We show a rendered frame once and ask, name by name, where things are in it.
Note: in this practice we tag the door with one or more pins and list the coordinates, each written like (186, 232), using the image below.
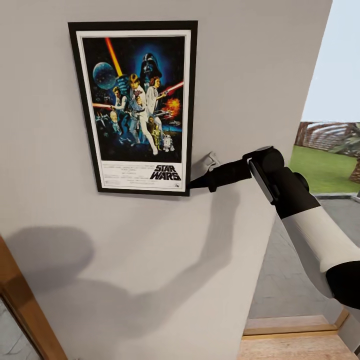
(25, 333)

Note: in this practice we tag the poster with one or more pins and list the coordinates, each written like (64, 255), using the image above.
(137, 86)

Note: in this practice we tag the fixed window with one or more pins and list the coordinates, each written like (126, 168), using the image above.
(326, 152)

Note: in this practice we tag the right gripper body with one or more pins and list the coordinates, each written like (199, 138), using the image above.
(220, 176)

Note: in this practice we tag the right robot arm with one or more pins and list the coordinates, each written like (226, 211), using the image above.
(330, 259)

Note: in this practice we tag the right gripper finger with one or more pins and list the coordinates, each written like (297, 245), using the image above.
(199, 183)

